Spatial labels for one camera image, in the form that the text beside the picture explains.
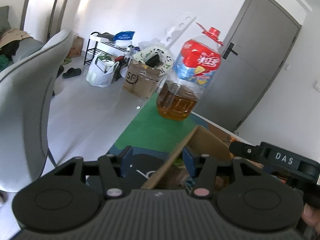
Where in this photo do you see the brown cardboard box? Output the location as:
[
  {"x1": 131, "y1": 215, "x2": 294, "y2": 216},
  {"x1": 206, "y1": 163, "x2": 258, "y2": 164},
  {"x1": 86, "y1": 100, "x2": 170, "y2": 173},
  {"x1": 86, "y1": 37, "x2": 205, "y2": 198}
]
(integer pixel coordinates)
[{"x1": 141, "y1": 124, "x2": 248, "y2": 190}]

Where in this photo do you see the person right hand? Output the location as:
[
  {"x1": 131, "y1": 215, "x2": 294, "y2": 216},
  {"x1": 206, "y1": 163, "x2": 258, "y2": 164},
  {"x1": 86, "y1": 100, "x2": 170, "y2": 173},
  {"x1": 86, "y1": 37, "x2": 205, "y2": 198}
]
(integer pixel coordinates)
[{"x1": 302, "y1": 204, "x2": 320, "y2": 239}]

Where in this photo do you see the colourful printed table mat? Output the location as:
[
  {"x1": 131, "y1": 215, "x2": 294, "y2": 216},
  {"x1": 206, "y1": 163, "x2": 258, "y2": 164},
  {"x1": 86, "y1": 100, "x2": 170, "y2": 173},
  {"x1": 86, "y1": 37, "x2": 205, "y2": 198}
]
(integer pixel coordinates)
[{"x1": 85, "y1": 92, "x2": 251, "y2": 188}]

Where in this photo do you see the SF cardboard box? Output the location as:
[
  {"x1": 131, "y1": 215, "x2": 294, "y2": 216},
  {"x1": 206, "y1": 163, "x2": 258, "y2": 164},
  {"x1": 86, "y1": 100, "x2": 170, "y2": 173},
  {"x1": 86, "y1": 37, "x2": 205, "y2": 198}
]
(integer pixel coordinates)
[{"x1": 122, "y1": 60, "x2": 161, "y2": 100}]

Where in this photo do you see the large cooking oil bottle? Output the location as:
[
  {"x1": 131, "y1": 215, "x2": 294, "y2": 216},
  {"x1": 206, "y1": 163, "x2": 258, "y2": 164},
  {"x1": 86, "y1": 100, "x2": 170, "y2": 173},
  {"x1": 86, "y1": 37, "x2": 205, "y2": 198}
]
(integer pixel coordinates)
[{"x1": 156, "y1": 23, "x2": 223, "y2": 121}]

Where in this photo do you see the white plastic shopping bag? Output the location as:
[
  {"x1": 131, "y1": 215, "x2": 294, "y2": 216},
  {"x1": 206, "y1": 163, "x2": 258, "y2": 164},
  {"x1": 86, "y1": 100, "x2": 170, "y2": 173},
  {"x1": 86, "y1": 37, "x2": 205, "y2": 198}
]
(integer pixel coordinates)
[{"x1": 86, "y1": 52, "x2": 119, "y2": 88}]

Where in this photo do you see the panda print round cushion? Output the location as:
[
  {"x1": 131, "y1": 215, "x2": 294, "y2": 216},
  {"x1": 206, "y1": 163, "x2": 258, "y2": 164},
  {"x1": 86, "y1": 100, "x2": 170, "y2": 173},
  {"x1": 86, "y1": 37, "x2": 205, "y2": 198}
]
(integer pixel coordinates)
[{"x1": 133, "y1": 45, "x2": 174, "y2": 76}]

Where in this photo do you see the black slipper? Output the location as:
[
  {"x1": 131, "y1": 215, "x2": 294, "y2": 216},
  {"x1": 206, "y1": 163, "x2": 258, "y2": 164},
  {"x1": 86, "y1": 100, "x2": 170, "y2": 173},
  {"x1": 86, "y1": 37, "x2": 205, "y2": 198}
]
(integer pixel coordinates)
[{"x1": 62, "y1": 68, "x2": 82, "y2": 79}]

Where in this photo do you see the grey chair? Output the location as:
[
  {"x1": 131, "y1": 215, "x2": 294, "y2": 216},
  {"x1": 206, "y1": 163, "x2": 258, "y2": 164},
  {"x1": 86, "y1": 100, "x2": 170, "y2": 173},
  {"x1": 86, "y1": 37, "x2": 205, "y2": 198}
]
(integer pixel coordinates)
[{"x1": 0, "y1": 29, "x2": 74, "y2": 193}]

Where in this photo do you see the white foam packaging piece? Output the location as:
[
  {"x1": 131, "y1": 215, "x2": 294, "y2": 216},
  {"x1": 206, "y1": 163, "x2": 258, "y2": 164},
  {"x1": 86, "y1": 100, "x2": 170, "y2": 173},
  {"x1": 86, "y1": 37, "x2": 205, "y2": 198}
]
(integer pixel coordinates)
[{"x1": 161, "y1": 14, "x2": 197, "y2": 49}]

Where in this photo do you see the brown box on floor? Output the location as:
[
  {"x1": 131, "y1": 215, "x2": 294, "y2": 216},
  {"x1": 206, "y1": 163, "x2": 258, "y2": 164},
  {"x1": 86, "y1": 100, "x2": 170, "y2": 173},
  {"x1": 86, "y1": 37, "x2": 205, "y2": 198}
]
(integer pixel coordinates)
[{"x1": 67, "y1": 36, "x2": 84, "y2": 58}]

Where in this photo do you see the black shoe rack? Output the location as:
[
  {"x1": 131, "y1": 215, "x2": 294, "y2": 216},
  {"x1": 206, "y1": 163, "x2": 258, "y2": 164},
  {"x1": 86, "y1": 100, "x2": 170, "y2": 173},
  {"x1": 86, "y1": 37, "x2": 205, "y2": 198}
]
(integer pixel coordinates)
[{"x1": 84, "y1": 31, "x2": 132, "y2": 83}]

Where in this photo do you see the grey door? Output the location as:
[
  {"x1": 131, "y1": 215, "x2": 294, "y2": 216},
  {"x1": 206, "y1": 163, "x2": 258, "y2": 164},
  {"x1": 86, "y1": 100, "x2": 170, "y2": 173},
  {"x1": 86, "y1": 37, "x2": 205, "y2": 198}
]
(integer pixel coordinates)
[{"x1": 194, "y1": 0, "x2": 301, "y2": 132}]

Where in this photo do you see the blue plastic bag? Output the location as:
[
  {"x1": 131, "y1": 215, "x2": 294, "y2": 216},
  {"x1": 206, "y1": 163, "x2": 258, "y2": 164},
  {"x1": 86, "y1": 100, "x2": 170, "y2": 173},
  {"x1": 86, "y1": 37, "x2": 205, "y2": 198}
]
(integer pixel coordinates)
[{"x1": 113, "y1": 31, "x2": 135, "y2": 42}]

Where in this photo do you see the white wall switch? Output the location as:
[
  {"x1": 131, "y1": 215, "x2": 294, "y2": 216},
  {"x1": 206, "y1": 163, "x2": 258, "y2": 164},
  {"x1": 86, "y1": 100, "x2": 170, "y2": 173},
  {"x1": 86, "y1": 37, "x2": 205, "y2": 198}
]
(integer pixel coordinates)
[{"x1": 313, "y1": 80, "x2": 320, "y2": 91}]

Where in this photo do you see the black door handle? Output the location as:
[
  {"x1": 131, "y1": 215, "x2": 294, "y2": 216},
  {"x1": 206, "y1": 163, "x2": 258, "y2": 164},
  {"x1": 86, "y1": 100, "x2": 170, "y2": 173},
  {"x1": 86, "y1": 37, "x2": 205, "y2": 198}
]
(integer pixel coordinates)
[{"x1": 222, "y1": 42, "x2": 238, "y2": 60}]

